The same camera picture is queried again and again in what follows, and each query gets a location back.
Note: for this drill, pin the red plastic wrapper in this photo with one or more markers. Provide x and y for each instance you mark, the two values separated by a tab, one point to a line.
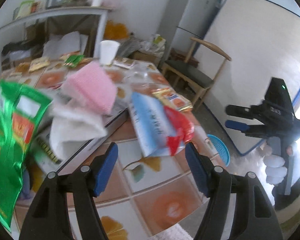
183	127

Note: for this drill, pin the white gloved right hand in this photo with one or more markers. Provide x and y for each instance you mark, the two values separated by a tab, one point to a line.
275	169

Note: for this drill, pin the small green snack packet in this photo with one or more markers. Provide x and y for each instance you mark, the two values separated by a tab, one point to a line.
73	60

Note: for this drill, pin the green snack bag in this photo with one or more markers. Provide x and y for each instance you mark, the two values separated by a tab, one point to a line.
21	111

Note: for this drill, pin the pink sponge pack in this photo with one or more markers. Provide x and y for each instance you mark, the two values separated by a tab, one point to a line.
92	88

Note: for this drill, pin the orange plastic bag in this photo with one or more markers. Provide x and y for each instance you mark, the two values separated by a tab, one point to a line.
115	31

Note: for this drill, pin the clear plastic cup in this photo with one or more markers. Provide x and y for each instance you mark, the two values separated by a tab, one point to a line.
137	74

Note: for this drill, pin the white cloth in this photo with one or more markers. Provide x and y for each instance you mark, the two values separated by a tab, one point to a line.
73	123

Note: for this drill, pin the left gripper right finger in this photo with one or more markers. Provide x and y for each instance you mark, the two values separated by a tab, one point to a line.
238	206

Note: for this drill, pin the orange biscuit wrapper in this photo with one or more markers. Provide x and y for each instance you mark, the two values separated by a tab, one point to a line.
168	97

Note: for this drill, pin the white paper cup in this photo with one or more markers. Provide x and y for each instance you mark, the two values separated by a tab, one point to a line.
108	51

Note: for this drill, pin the green packet on shelf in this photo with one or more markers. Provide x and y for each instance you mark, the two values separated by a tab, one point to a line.
25	8

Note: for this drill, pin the white mattress blue trim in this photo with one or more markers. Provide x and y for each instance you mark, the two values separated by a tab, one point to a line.
263	41

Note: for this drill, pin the white shelf table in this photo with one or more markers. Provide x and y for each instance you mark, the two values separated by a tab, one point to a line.
100	15

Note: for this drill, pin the yellow snack packet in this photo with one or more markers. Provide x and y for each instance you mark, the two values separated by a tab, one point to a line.
39	63

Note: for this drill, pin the blue white tissue box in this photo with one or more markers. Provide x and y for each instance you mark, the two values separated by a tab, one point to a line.
156	135

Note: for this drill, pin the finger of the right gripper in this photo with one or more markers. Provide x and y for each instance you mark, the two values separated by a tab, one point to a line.
240	112
235	125

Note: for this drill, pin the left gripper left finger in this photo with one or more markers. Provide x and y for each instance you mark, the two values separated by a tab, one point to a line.
48	215

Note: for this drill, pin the blue plastic basket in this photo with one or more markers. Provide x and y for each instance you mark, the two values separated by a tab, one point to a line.
221	149

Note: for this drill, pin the grey charging cable box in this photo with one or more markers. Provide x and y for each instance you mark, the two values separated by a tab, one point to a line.
42	159

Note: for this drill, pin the wooden chair right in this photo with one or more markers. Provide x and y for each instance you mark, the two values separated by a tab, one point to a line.
183	70

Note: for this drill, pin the grey refrigerator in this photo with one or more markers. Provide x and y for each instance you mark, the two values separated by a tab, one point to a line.
184	19

